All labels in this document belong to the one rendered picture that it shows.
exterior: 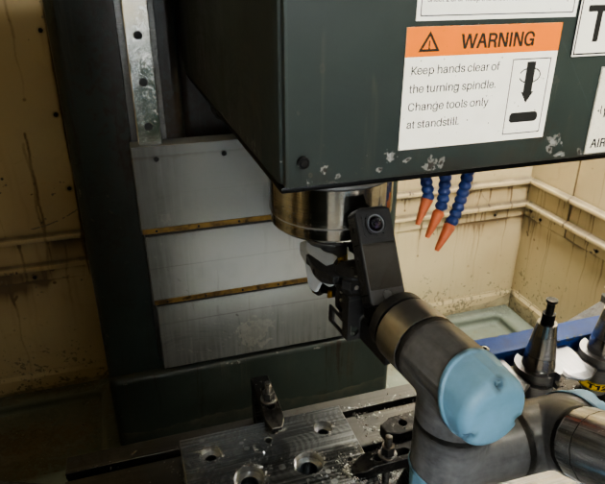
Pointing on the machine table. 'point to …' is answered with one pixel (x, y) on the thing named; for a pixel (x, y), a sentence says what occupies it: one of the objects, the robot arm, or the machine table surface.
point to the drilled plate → (301, 438)
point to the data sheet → (493, 9)
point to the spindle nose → (325, 209)
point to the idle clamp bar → (399, 427)
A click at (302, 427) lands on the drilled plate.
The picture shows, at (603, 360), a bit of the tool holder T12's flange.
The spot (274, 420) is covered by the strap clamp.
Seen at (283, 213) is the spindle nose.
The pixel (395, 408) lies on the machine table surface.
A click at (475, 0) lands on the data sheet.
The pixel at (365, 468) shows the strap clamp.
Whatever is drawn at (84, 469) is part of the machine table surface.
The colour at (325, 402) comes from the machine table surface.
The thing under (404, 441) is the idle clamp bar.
